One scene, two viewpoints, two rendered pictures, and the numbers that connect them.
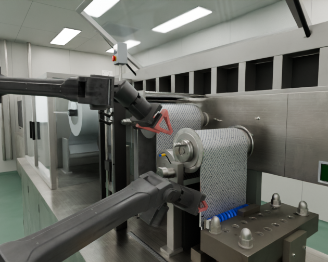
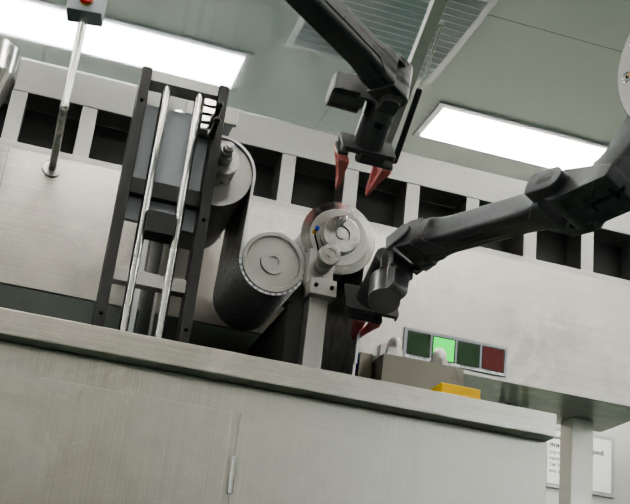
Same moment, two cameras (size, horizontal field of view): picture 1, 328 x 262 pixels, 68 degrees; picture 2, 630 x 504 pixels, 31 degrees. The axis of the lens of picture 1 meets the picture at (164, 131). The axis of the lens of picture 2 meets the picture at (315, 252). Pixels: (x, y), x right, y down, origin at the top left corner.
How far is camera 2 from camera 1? 2.02 m
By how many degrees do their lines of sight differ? 72
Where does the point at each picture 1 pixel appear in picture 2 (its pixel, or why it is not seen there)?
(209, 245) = (400, 371)
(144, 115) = (382, 148)
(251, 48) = (310, 141)
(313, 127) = not seen: hidden behind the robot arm
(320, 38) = (408, 171)
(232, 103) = (265, 216)
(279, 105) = not seen: hidden behind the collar
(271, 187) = not seen: outside the picture
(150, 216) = (405, 284)
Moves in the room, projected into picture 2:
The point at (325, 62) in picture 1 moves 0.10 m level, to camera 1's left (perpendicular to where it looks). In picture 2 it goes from (412, 202) to (401, 182)
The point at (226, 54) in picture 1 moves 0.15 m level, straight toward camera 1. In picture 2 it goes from (259, 129) to (313, 116)
